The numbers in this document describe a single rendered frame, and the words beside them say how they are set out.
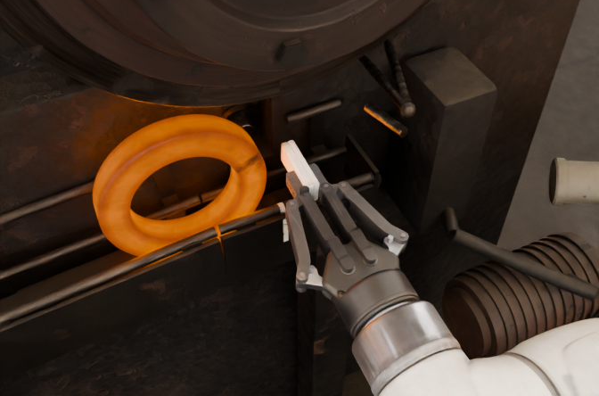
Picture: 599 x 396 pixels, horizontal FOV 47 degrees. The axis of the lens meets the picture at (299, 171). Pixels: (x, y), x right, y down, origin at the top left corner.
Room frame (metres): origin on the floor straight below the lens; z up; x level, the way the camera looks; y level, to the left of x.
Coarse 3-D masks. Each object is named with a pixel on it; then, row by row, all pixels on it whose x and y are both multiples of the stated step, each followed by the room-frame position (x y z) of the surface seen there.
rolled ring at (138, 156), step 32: (160, 128) 0.49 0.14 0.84; (192, 128) 0.50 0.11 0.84; (224, 128) 0.51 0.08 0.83; (128, 160) 0.47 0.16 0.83; (160, 160) 0.47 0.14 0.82; (224, 160) 0.50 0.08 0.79; (256, 160) 0.51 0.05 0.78; (96, 192) 0.46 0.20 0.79; (128, 192) 0.46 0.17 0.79; (224, 192) 0.53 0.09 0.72; (256, 192) 0.51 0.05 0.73; (128, 224) 0.46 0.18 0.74; (160, 224) 0.49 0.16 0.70; (192, 224) 0.50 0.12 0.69
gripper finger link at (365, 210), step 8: (344, 184) 0.50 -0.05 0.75; (344, 192) 0.49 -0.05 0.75; (352, 192) 0.49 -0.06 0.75; (344, 200) 0.50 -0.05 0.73; (352, 200) 0.48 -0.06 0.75; (360, 200) 0.48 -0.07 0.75; (352, 208) 0.48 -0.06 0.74; (360, 208) 0.47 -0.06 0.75; (368, 208) 0.47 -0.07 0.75; (360, 216) 0.47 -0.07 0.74; (368, 216) 0.46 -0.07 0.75; (376, 216) 0.46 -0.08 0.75; (368, 224) 0.46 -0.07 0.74; (376, 224) 0.45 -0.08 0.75; (384, 224) 0.45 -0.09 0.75; (376, 232) 0.45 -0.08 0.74; (384, 232) 0.44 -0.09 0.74; (392, 232) 0.44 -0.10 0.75; (400, 232) 0.44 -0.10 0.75; (400, 240) 0.43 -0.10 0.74
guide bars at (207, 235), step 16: (368, 176) 0.55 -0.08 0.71; (272, 208) 0.50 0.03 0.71; (224, 224) 0.48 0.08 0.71; (240, 224) 0.48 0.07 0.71; (192, 240) 0.46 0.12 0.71; (208, 240) 0.46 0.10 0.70; (144, 256) 0.44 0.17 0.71; (160, 256) 0.44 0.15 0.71; (112, 272) 0.42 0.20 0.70; (128, 272) 0.43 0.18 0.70; (64, 288) 0.40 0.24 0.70; (80, 288) 0.40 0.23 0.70; (32, 304) 0.39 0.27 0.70; (48, 304) 0.39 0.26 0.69; (0, 320) 0.37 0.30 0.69; (16, 320) 0.38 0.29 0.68
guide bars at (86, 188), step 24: (288, 120) 0.60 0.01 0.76; (312, 120) 0.61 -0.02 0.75; (312, 144) 0.61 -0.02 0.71; (72, 192) 0.49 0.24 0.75; (168, 192) 0.53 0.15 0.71; (216, 192) 0.54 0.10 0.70; (0, 216) 0.46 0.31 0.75; (24, 216) 0.47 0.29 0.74; (144, 216) 0.50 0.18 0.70; (168, 216) 0.52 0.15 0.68; (96, 240) 0.47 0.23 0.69; (24, 264) 0.44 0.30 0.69; (0, 288) 0.43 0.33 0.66
